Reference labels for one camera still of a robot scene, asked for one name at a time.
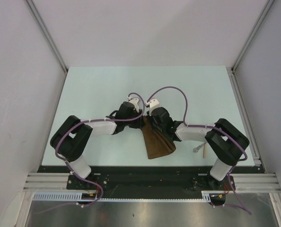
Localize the brown cloth napkin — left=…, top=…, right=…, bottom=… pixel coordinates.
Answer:
left=141, top=116, right=176, bottom=159

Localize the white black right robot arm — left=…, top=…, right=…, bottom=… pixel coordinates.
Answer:
left=147, top=107, right=249, bottom=190

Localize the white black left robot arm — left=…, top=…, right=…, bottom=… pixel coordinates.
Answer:
left=50, top=97, right=144, bottom=189

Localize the silver ornate spoon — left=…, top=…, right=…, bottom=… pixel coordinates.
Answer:
left=193, top=143, right=206, bottom=153

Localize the silver fork wooden handle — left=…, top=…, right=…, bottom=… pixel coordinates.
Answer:
left=203, top=143, right=207, bottom=158

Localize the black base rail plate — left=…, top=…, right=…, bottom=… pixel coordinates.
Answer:
left=36, top=165, right=265, bottom=199

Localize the white slotted cable duct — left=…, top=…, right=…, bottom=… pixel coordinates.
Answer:
left=33, top=190, right=228, bottom=203

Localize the aluminium side rail profile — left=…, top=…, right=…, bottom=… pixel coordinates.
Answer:
left=227, top=67, right=281, bottom=227

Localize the left aluminium frame post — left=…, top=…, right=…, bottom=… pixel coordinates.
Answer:
left=24, top=0, right=69, bottom=74

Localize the aluminium frame post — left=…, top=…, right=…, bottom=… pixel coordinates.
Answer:
left=230, top=0, right=276, bottom=73
left=24, top=0, right=69, bottom=74

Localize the right aluminium frame post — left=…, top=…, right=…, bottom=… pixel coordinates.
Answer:
left=230, top=0, right=276, bottom=73

